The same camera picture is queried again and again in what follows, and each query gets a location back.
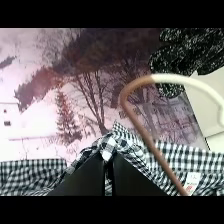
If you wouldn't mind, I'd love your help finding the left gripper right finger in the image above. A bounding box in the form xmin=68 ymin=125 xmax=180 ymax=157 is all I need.
xmin=112 ymin=153 xmax=168 ymax=197

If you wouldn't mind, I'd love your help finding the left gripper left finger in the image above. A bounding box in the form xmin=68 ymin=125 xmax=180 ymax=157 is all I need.
xmin=49 ymin=151 xmax=107 ymax=197

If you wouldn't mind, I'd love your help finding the brown and white clothes hanger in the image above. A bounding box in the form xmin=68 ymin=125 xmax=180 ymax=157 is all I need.
xmin=118 ymin=73 xmax=224 ymax=197

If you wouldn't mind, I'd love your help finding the black-and-white checked shirt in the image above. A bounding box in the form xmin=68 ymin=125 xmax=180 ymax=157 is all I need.
xmin=0 ymin=121 xmax=224 ymax=197

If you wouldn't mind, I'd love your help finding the black white-speckled garment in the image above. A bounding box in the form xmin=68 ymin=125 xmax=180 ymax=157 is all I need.
xmin=147 ymin=27 xmax=224 ymax=100

